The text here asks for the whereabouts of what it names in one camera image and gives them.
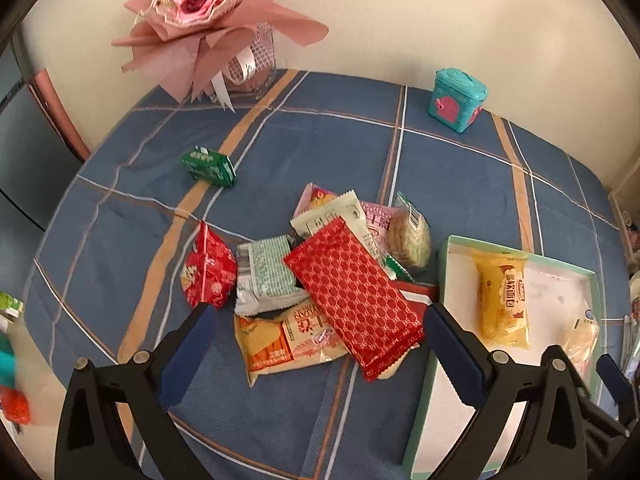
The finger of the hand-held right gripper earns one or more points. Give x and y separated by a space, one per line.
612 380

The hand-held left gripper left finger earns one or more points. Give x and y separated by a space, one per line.
192 355

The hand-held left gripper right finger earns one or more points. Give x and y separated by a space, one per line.
455 355

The dark red snack packet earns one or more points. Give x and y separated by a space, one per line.
417 292

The cream swiss roll packet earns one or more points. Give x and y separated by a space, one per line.
280 340

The white cardboard box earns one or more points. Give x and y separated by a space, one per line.
550 290

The white green snack packet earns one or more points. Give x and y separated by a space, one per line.
267 275

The long red patterned packet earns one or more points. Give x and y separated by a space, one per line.
350 295

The clear pale bread packet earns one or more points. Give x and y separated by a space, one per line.
580 332

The yellow bread packet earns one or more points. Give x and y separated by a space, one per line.
502 300

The green edged clear packet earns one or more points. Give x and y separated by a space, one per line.
397 267

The clear round cake packet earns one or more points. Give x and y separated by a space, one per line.
410 240

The pink swiss roll packet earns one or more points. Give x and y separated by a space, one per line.
377 222

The orange red object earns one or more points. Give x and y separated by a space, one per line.
15 405

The teal object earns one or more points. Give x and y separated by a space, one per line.
7 367

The green white object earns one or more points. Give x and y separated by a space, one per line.
10 305

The small green carton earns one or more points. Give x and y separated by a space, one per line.
207 166

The blue plaid tablecloth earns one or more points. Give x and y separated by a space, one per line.
325 150

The teal toy box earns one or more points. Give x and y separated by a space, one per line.
457 102

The clear glass vase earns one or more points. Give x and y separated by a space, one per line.
260 67

